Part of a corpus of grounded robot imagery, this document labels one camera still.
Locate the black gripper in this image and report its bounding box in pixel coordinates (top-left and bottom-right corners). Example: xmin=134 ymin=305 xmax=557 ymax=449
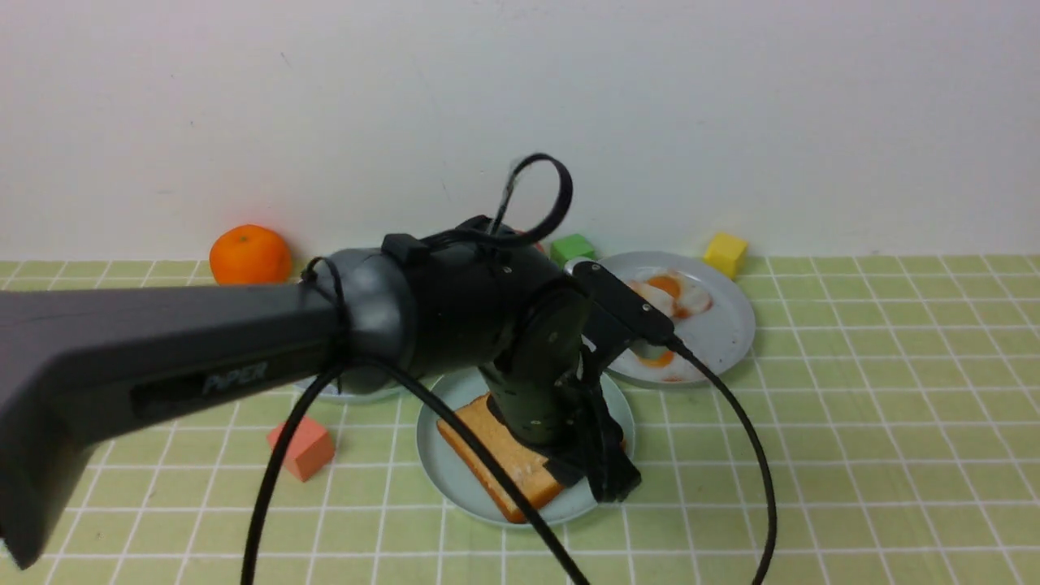
xmin=479 ymin=347 xmax=642 ymax=503

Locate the toast slice bottom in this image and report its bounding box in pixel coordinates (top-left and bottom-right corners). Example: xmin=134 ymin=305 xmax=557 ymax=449
xmin=436 ymin=395 xmax=631 ymax=525

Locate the fried egg front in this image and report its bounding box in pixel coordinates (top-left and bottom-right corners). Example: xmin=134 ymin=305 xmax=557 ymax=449
xmin=632 ymin=348 xmax=690 ymax=384

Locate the fried egg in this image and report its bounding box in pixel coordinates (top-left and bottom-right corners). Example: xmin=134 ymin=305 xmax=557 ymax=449
xmin=632 ymin=348 xmax=690 ymax=384
xmin=626 ymin=271 xmax=714 ymax=322

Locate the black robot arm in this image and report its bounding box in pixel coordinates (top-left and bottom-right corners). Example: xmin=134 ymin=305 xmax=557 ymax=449
xmin=2 ymin=217 xmax=642 ymax=570

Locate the light green centre plate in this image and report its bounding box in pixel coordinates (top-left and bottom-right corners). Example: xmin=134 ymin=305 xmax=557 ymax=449
xmin=416 ymin=368 xmax=636 ymax=529

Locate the green cube block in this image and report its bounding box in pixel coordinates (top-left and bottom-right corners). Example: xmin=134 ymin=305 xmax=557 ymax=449
xmin=549 ymin=234 xmax=598 ymax=268

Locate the fried egg back right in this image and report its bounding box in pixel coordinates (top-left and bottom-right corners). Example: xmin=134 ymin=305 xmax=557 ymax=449
xmin=626 ymin=271 xmax=714 ymax=322

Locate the grey egg plate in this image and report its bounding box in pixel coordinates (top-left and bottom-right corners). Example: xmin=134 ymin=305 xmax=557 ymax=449
xmin=600 ymin=251 xmax=756 ymax=390

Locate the light blue bread plate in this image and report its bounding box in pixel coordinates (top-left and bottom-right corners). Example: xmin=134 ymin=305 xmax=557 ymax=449
xmin=317 ymin=371 xmax=401 ymax=404

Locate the yellow cube block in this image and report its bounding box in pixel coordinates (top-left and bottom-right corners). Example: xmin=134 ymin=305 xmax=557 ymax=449
xmin=703 ymin=232 xmax=749 ymax=280

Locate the red cube block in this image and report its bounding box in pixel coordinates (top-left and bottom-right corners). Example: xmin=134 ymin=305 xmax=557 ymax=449
xmin=282 ymin=416 xmax=336 ymax=482

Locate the orange tangerine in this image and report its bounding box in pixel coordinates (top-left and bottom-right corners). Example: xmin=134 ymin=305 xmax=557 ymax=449
xmin=209 ymin=223 xmax=293 ymax=285

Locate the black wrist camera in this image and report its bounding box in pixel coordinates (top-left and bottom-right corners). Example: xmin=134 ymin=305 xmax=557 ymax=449
xmin=567 ymin=258 xmax=674 ymax=368

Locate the black cable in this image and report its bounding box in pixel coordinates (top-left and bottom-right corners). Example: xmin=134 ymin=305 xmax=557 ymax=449
xmin=240 ymin=153 xmax=778 ymax=585

